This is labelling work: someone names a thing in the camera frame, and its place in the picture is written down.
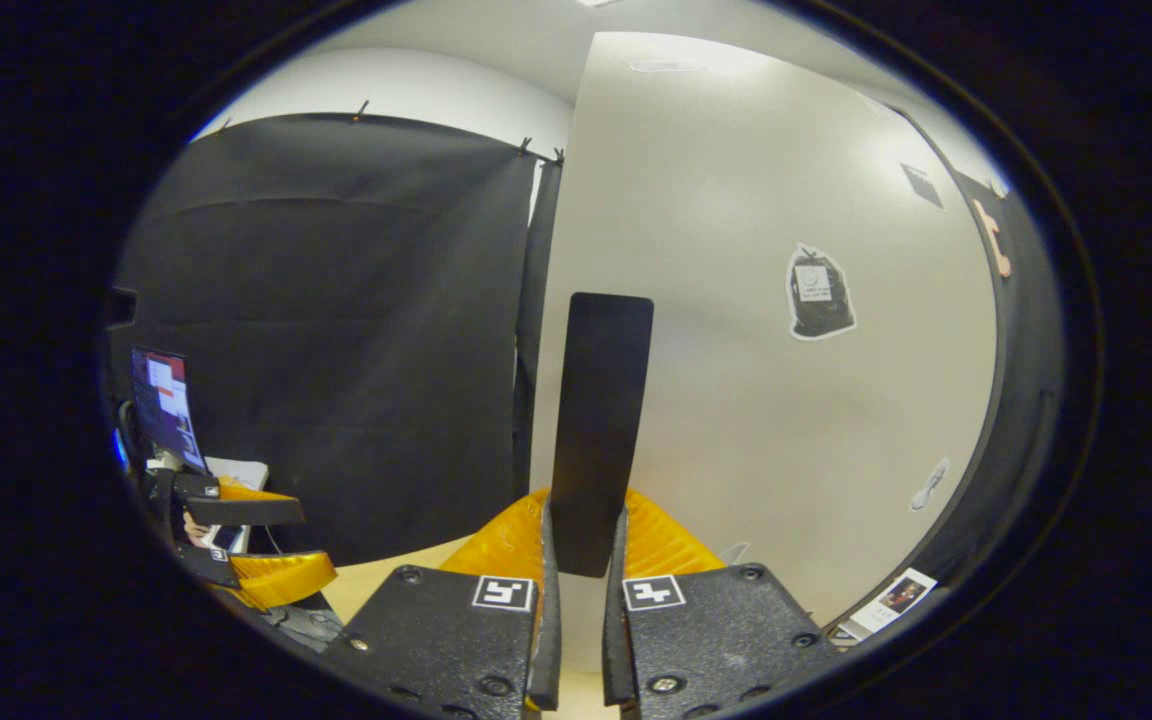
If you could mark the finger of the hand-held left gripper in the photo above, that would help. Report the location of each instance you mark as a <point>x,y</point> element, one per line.
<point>211,568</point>
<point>246,512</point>

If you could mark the black backdrop cloth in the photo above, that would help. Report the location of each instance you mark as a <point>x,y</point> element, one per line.
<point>336,350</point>

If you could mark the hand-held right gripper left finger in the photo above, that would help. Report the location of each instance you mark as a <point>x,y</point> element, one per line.
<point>547,650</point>

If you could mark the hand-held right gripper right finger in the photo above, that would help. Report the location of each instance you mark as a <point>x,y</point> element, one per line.
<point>616,650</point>

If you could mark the computer monitor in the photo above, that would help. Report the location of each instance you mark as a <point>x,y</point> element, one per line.
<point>166,405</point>

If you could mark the beige cabinet door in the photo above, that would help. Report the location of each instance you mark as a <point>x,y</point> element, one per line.
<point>736,420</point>

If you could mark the white book with portrait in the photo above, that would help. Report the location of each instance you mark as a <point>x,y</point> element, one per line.
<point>896,598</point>

